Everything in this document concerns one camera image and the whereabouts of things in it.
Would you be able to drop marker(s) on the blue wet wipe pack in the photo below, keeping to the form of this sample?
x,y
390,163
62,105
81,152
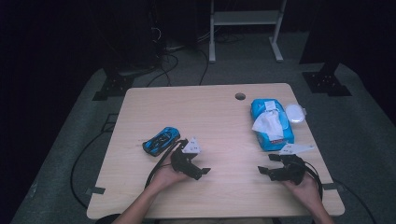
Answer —
x,y
260,107

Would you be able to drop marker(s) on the person's right hand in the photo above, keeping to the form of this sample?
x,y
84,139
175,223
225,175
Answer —
x,y
308,193

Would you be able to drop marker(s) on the blue toy car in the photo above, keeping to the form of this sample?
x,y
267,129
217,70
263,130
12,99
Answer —
x,y
162,140

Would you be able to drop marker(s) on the grey tape strip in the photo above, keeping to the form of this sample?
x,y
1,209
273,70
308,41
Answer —
x,y
95,190
333,186

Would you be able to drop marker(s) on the black stand base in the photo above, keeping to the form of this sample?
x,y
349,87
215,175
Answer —
x,y
325,82
113,87

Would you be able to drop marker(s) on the white metal stand frame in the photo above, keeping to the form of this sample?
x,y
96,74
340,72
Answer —
x,y
246,18

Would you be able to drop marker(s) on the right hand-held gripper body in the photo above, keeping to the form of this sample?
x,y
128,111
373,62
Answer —
x,y
291,171

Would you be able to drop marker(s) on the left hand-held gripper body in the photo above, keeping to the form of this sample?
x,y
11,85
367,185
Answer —
x,y
180,161

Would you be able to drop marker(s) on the person's left hand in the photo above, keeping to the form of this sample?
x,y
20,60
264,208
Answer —
x,y
166,177

